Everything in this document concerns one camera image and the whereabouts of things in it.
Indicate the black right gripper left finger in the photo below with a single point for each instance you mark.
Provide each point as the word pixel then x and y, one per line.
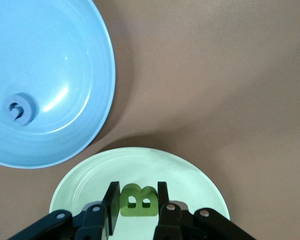
pixel 112 207

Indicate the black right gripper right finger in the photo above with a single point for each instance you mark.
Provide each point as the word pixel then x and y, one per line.
pixel 165 217

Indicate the green foam letter B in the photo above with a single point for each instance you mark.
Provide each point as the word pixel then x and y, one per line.
pixel 137 210

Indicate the blue foam capital G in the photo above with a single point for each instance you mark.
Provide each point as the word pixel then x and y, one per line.
pixel 16 99

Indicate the light green plate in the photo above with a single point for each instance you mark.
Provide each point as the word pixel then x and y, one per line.
pixel 190 190

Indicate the blue plate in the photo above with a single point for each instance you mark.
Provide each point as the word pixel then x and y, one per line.
pixel 52 62

